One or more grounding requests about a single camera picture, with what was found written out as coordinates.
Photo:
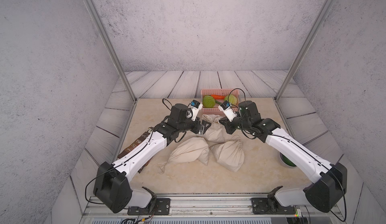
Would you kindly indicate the orange carrot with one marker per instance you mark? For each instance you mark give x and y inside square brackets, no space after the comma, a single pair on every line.
[217,96]

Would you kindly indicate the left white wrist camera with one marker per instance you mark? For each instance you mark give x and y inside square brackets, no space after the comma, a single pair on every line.
[195,106]

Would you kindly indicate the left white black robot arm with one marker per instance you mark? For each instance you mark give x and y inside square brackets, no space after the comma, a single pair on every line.
[112,182]

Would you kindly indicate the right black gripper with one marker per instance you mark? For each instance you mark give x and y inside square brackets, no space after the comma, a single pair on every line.
[227,124]

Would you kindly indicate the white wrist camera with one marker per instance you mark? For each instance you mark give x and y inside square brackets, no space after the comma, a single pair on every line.
[195,106]
[226,108]

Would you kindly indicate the green bowl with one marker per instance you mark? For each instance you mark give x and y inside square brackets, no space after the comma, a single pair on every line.
[286,162]

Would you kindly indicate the left aluminium frame post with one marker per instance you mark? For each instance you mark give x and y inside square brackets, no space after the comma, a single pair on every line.
[92,10]

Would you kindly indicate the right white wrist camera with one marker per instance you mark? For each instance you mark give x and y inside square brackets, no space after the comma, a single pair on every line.
[226,108]

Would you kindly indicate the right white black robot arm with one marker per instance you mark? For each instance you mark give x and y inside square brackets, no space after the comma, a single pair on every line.
[328,181]

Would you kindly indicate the right aluminium frame post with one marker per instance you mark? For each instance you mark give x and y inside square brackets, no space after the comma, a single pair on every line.
[320,18]

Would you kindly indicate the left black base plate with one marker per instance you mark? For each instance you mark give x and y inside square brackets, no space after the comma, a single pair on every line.
[157,207]

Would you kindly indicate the aluminium frame post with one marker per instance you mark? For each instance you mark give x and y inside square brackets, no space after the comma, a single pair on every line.
[92,10]
[320,18]

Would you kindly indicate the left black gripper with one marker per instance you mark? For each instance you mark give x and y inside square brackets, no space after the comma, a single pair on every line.
[201,130]

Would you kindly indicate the green cabbage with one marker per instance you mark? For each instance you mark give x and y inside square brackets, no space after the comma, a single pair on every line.
[232,99]
[208,101]

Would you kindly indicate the left green cabbage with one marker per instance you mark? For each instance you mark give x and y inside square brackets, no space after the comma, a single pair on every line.
[208,101]

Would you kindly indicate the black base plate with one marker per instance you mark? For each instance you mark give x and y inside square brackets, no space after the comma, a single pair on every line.
[270,206]
[157,207]

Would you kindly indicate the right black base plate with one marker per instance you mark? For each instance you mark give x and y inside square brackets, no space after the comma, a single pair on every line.
[270,206]

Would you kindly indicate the brown chips bag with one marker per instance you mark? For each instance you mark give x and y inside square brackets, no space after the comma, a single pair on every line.
[136,143]

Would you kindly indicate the right green cabbage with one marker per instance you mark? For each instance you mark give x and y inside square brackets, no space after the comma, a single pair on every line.
[232,99]

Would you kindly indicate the beige cloth bag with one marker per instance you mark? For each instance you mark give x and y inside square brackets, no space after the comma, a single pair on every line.
[193,149]
[216,132]
[230,154]

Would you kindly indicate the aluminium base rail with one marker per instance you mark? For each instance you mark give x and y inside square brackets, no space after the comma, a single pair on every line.
[231,208]

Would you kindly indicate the pink plastic basket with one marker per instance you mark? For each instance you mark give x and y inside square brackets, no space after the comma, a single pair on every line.
[218,91]

